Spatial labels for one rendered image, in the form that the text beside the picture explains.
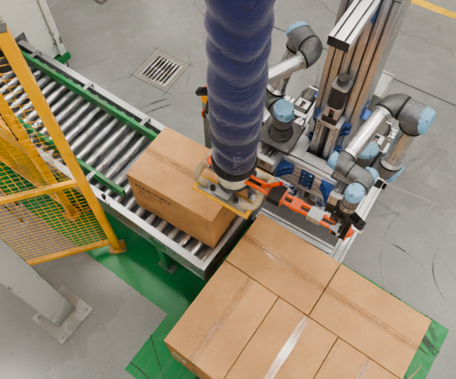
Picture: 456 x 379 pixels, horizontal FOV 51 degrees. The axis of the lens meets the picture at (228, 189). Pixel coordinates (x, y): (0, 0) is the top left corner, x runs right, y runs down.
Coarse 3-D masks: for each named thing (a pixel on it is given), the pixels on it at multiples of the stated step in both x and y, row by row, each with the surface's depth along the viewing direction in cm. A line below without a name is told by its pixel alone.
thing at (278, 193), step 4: (272, 188) 235; (276, 188) 235; (280, 188) 235; (284, 188) 235; (268, 192) 233; (272, 192) 234; (276, 192) 234; (280, 192) 234; (284, 192) 234; (268, 196) 232; (272, 196) 233; (276, 196) 233; (280, 196) 233; (284, 196) 233; (268, 200) 235; (272, 200) 232; (276, 200) 231; (280, 200) 231; (272, 204) 235; (276, 204) 234; (280, 204) 233
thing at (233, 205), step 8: (208, 184) 250; (216, 184) 250; (200, 192) 249; (208, 192) 248; (216, 200) 246; (224, 200) 246; (232, 200) 246; (240, 200) 246; (248, 200) 246; (232, 208) 244; (240, 208) 243; (248, 216) 242
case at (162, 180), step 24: (168, 144) 286; (192, 144) 286; (144, 168) 278; (168, 168) 278; (192, 168) 278; (144, 192) 284; (168, 192) 271; (192, 192) 271; (240, 192) 285; (168, 216) 295; (192, 216) 272; (216, 216) 263; (216, 240) 289
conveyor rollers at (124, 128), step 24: (24, 96) 356; (48, 96) 356; (72, 96) 359; (24, 120) 345; (72, 120) 346; (96, 120) 346; (72, 144) 335; (96, 144) 338; (120, 144) 334; (96, 168) 325; (240, 216) 308
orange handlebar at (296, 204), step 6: (210, 156) 245; (210, 162) 243; (252, 174) 240; (246, 180) 238; (258, 180) 238; (252, 186) 237; (258, 186) 236; (264, 192) 235; (288, 198) 234; (294, 198) 233; (288, 204) 232; (294, 204) 231; (300, 204) 231; (306, 204) 232; (294, 210) 232; (300, 210) 230; (306, 216) 230; (324, 216) 229; (324, 222) 227; (348, 234) 224
